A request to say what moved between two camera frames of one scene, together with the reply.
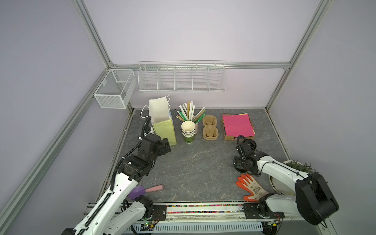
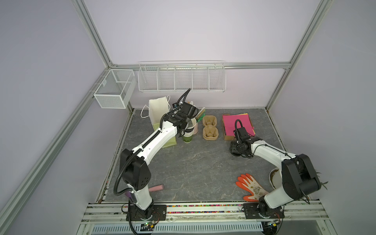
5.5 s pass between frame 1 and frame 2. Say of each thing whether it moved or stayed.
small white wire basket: stayed
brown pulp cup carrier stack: stayed
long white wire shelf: stayed
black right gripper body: moved
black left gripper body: moved
